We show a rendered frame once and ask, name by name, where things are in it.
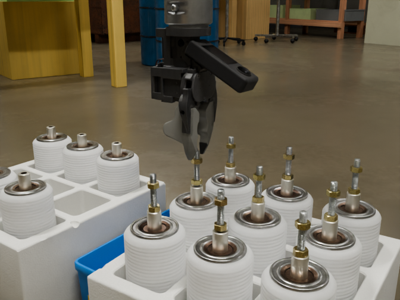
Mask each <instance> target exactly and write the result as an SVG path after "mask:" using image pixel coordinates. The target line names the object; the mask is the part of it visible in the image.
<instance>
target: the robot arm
mask: <svg viewBox="0 0 400 300"><path fill-rule="evenodd" d="M164 21H165V24H168V27H166V28H164V29H162V28H157V29H155V30H156V37H158V38H162V59H158V60H160V61H159V63H157V61H158V60H156V63H155V66H153V67H151V99H157V100H161V102H168V103H174V102H175V101H177V102H179V105H178V106H177V107H176V109H175V115H174V119H173V120H171V121H168V122H166V123H165V124H164V126H163V131H164V134H165V135H166V136H168V137H170V138H172V139H174V140H176V141H178V142H180V143H182V144H183V147H184V150H185V154H186V157H187V159H188V160H192V159H193V157H194V156H195V154H196V152H197V151H198V147H197V139H198V135H200V141H199V149H200V154H204V153H205V151H206V149H207V147H208V145H209V142H210V139H211V135H212V132H213V126H214V122H215V115H216V109H217V90H216V80H215V76H216V77H218V78H219V79H220V80H222V81H223V82H225V84H227V85H228V86H230V87H231V88H232V89H234V90H235V91H236V92H238V93H242V92H247V91H250V90H253V89H254V87H255V85H256V84H257V82H258V77H257V76H256V75H255V74H254V73H252V72H250V71H249V70H248V69H247V68H246V67H244V66H242V65H241V64H239V63H238V62H237V61H235V60H234V59H233V58H231V57H229V56H228V55H227V54H225V53H224V52H223V51H221V50H220V49H218V48H217V47H215V46H214V45H213V44H211V43H210V42H209V41H207V40H206V39H200V36H211V27H210V26H209V24H211V23H213V0H164ZM161 60H162V62H161Z"/></svg>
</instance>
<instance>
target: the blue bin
mask: <svg viewBox="0 0 400 300"><path fill-rule="evenodd" d="M161 215H163V216H167V217H170V209H167V210H165V211H164V212H162V213H161ZM123 253H124V234H122V235H120V236H118V237H116V238H114V239H112V240H110V241H109V242H107V243H105V244H103V245H101V246H99V247H97V248H96V249H94V250H92V251H90V252H88V253H87V254H84V255H83V256H81V257H79V258H78V259H77V260H75V262H74V265H75V269H76V270H77V271H78V276H79V283H80V291H81V296H82V300H89V291H88V275H90V274H92V273H93V272H95V271H96V270H98V269H100V268H103V267H104V265H105V264H108V263H109V262H110V261H112V260H114V259H115V258H117V257H118V256H120V255H121V254H123Z"/></svg>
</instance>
